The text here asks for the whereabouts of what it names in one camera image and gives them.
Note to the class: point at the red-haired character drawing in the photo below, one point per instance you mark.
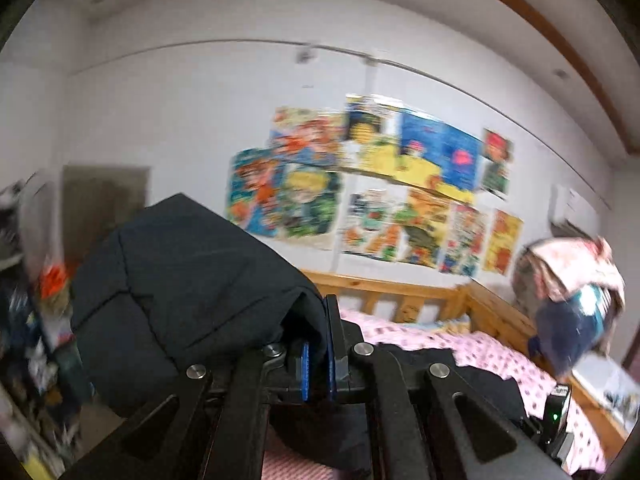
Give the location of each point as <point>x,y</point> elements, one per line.
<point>498,154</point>

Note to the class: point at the orange-haired girl drawing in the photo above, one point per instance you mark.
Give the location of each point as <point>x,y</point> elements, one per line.
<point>306,136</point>

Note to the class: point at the yellow chick drawing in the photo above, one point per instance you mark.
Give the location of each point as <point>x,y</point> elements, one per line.
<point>503,237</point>

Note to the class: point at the colourful doodle poster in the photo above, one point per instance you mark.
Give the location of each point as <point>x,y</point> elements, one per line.
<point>465,241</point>

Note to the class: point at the cluttered shelf items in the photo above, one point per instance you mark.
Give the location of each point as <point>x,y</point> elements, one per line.
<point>43,383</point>

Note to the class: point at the mermaid girl drawing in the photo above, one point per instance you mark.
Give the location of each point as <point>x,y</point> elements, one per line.
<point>253,191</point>

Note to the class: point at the blond boy drawing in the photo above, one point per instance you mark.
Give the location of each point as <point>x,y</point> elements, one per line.
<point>309,200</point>

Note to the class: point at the blue sea yellow sand painting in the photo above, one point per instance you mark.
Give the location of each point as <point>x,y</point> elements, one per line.
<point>389,139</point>

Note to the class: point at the white desk surface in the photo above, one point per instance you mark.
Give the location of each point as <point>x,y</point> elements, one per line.
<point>610,386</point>

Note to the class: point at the orange landscape drawing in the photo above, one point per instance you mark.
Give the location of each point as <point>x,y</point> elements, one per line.
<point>424,220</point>

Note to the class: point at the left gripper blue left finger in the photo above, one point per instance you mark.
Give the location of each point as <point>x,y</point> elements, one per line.
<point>304,372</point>

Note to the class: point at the wooden bed frame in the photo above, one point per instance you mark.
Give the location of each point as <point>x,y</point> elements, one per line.
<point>402,303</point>

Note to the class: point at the pink floral cloth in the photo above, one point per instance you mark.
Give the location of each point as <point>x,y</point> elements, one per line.
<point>558,267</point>

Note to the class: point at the white wall paper notice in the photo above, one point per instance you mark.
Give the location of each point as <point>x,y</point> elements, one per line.
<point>571,215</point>

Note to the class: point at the oranges and cup drawing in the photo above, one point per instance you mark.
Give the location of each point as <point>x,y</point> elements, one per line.
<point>371,230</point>

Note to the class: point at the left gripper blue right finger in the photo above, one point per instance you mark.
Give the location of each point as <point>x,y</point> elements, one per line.
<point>336,345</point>

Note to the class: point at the plastic bag of clothes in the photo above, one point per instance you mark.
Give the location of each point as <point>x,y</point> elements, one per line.
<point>568,329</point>

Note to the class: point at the large black garment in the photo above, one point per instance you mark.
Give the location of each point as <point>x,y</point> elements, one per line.
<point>191,331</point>

